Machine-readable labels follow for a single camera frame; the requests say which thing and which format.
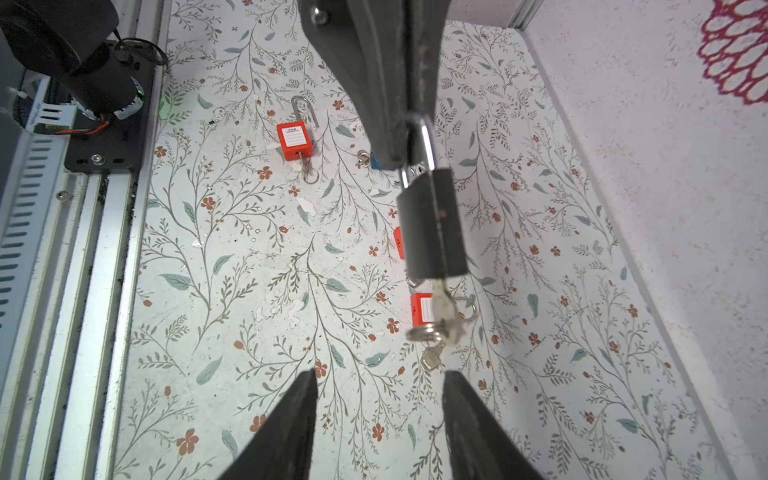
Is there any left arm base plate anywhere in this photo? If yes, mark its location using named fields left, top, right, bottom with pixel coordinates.
left=64, top=37, right=168, bottom=174

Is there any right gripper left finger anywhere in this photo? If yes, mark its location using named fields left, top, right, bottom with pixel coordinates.
left=220, top=369, right=318, bottom=480

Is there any black small padlock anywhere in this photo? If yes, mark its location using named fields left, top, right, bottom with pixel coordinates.
left=395, top=113, right=470, bottom=370

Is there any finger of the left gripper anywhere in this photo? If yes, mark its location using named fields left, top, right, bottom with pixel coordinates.
left=297, top=1, right=408, bottom=170
left=407, top=0, right=450, bottom=120

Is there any aluminium front rail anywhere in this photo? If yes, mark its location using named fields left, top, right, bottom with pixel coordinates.
left=1, top=1, right=170, bottom=479

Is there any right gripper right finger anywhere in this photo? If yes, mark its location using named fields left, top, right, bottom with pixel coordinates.
left=442, top=371, right=542, bottom=480

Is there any red padlock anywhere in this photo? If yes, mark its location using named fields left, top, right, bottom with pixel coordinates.
left=277, top=95, right=320, bottom=184
left=393, top=227, right=405, bottom=260
left=410, top=292, right=480, bottom=328

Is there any blue padlock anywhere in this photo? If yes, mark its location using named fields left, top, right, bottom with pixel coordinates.
left=357, top=150, right=382, bottom=170

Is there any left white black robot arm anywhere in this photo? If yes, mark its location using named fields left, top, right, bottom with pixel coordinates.
left=1, top=1, right=450, bottom=170

